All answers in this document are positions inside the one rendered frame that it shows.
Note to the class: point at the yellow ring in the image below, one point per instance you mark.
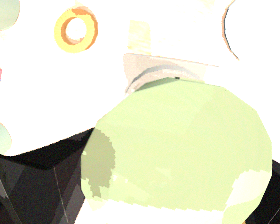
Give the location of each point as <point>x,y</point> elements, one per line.
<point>62,23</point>

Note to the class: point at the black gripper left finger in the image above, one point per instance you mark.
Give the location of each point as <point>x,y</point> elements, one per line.
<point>43,186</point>

